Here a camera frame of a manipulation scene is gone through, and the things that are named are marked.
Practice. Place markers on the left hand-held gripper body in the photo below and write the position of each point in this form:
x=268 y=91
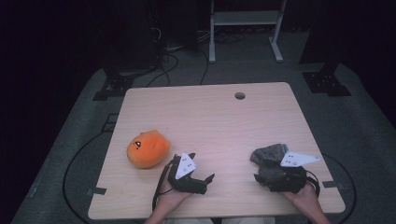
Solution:
x=186 y=184

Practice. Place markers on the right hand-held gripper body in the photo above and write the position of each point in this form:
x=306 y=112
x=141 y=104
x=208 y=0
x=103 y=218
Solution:
x=289 y=182

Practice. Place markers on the grey cloth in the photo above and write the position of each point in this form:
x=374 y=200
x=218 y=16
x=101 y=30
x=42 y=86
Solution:
x=269 y=152

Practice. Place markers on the orange plush toy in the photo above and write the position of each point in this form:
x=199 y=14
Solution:
x=149 y=149

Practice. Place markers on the person's left hand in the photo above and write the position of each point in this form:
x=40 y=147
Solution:
x=169 y=197

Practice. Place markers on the person's right hand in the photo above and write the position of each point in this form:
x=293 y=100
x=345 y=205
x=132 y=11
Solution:
x=306 y=199

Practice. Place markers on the grey tape strip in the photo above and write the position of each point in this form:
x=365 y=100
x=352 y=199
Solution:
x=333 y=184
x=97 y=190

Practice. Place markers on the black stand base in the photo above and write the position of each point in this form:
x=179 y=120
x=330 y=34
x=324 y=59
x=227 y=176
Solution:
x=325 y=82
x=115 y=87

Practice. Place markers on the black cabinet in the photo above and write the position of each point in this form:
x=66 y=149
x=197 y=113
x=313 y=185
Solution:
x=130 y=34

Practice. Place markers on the white metal stand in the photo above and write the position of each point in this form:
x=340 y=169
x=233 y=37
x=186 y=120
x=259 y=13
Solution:
x=246 y=18

